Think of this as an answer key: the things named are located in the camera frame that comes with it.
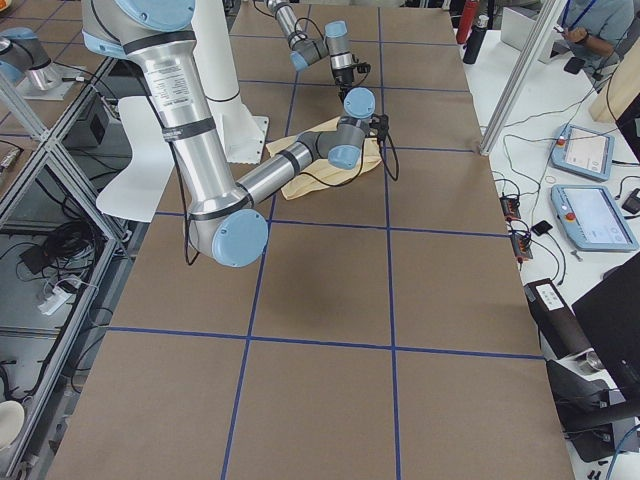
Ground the black water bottle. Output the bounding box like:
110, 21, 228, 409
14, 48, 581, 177
462, 14, 489, 65

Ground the white power strip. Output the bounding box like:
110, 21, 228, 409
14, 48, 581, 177
38, 283, 78, 316

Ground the aluminium frame post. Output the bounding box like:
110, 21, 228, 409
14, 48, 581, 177
479, 0, 566, 156

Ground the lower blue teach pendant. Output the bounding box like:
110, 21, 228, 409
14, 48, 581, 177
550, 185, 639, 252

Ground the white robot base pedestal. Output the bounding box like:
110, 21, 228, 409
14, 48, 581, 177
96, 0, 269, 222

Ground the red water bottle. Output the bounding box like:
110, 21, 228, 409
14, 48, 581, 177
456, 0, 480, 45

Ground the person in blue shirt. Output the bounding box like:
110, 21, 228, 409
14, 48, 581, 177
557, 0, 635, 76

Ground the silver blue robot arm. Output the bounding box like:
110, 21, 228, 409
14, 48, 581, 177
82, 1, 385, 267
263, 0, 371, 102

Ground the black monitor stand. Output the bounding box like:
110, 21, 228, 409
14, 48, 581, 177
524, 256, 639, 462

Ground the blue teach pendant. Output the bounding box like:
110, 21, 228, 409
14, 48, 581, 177
551, 123, 615, 182
550, 185, 639, 252

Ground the cream long-sleeve graphic shirt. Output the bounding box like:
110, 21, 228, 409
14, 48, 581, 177
266, 117, 382, 200

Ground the upper blue teach pendant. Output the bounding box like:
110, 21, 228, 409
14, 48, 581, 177
551, 123, 615, 182

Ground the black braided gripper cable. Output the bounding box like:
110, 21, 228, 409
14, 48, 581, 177
299, 132, 400, 190

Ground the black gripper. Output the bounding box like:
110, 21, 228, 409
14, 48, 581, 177
331, 54, 371, 98
369, 114, 389, 146

